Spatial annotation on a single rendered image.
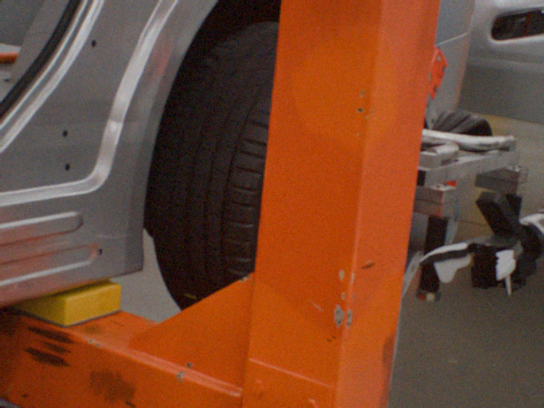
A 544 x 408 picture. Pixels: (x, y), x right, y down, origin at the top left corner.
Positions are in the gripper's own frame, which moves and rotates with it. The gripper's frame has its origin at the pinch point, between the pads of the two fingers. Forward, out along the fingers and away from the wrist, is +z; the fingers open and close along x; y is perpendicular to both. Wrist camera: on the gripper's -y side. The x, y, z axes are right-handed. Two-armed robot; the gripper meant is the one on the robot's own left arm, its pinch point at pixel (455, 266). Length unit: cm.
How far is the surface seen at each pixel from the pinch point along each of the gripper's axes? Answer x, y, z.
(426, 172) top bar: 12.3, -11.6, -10.4
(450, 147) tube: 14.3, -13.4, -20.3
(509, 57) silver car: 147, 14, -238
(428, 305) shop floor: 166, 108, -197
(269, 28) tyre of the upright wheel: 55, -35, -19
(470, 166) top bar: 15.9, -7.8, -27.9
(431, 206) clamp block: 12.3, -5.5, -10.8
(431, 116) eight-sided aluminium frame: 38, -12, -46
